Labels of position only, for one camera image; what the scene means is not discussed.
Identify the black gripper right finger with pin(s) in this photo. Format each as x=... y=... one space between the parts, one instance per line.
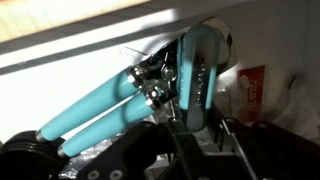
x=283 y=156

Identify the red and white packet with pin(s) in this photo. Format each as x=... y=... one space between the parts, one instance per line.
x=251 y=93

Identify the wooden kitchen drawer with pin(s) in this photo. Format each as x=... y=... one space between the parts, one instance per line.
x=50 y=83

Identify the black round plastic lid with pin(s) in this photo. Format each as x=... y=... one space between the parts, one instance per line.
x=26 y=160

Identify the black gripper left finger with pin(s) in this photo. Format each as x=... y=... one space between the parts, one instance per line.
x=133 y=156

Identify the white plastic bags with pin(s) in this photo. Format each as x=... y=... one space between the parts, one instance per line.
x=290 y=100

